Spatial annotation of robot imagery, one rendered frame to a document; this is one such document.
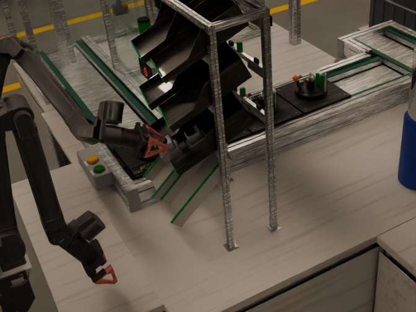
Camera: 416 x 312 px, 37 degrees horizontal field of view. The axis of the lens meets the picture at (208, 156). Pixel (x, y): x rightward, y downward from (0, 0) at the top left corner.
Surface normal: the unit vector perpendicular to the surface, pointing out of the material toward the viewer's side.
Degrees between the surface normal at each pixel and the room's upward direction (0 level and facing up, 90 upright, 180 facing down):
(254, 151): 90
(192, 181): 45
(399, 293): 90
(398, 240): 0
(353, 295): 90
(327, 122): 90
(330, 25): 0
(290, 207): 0
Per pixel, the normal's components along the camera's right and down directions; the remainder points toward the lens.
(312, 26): -0.09, -0.81
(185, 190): -0.73, -0.40
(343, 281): 0.47, 0.47
